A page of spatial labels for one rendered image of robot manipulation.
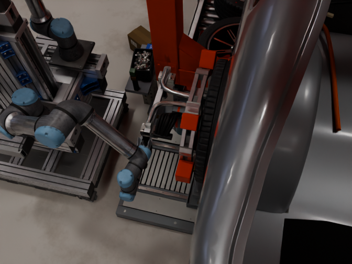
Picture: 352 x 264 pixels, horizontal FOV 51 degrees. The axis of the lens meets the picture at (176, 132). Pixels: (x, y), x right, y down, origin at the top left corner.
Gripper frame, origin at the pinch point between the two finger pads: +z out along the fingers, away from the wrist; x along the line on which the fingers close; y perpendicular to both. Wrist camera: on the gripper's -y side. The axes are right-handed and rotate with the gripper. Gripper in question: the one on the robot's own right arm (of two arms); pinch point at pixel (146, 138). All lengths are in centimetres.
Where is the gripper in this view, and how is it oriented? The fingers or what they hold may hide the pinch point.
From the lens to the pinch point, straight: 195.9
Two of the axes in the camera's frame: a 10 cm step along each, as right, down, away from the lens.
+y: -0.3, -5.0, -8.7
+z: 2.4, -8.5, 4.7
